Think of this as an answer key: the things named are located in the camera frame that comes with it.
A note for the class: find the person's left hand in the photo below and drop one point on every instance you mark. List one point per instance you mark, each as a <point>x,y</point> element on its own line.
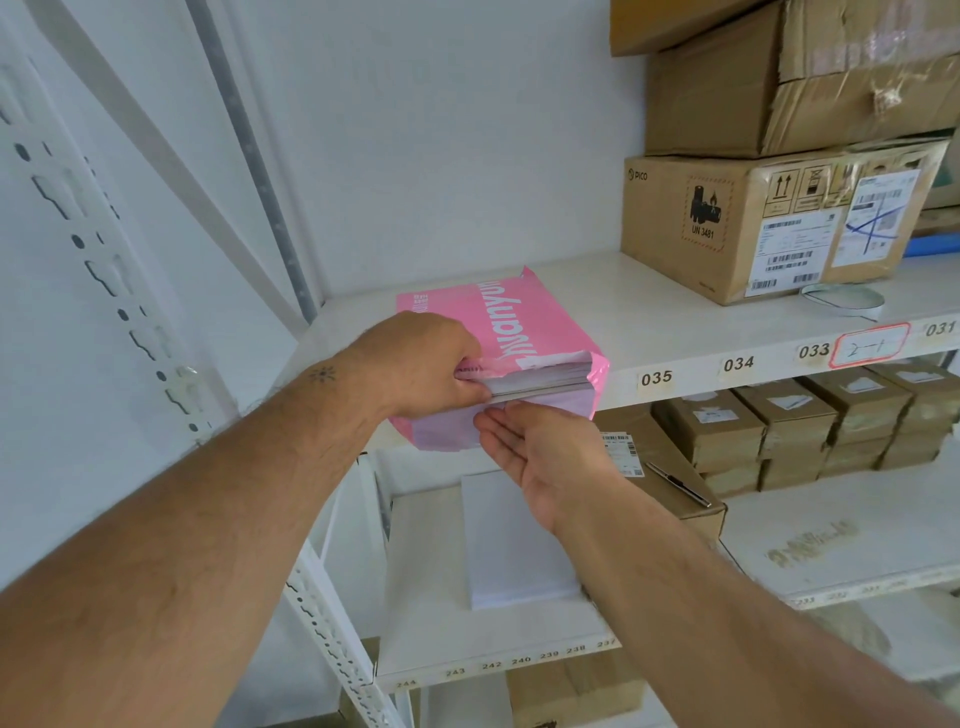
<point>409,360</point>

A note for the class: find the person's right hand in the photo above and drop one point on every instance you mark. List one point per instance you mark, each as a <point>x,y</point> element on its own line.
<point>559,465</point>

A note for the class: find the person's left fingers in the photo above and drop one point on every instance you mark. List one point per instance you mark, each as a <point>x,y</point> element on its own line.
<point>471,367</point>

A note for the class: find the person's right thumb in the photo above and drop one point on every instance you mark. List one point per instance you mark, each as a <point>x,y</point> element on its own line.
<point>525,411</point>

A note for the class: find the pink paper ream package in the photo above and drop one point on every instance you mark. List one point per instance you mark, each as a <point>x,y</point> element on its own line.
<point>525,322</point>

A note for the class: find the person's left forearm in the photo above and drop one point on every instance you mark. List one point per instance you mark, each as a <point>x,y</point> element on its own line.
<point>187,540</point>

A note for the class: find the person's right forearm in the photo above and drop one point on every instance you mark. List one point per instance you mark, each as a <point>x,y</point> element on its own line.
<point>735,622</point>

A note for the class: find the white paper stack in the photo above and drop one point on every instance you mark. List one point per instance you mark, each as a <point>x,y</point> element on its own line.
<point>510,540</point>

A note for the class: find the brown box with white sticker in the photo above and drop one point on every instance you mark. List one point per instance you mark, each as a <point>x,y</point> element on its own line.
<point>675,487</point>

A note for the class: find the silver utility knife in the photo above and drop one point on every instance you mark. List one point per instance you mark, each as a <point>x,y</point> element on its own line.
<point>679,484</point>

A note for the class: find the white metal shelving rack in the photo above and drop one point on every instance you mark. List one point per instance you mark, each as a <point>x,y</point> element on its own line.
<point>675,322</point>

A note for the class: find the labelled brown cardboard box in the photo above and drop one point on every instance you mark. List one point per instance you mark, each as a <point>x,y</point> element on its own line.
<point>712,225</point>

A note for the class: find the stack of small brown boxes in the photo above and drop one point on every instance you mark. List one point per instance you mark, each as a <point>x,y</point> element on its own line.
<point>810,427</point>

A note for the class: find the white tape roll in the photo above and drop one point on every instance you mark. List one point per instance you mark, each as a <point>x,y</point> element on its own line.
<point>840,300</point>

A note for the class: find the red-bordered white label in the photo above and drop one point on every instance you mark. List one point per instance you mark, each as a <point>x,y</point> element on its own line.
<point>870,345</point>

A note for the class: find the large taped cardboard box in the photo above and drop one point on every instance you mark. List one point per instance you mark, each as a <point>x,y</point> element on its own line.
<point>720,90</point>

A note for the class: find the plain brown cardboard box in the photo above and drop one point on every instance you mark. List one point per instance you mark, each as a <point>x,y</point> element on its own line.
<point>660,22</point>

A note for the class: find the blue flat item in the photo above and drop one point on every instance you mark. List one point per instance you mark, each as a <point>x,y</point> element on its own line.
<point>934,245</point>

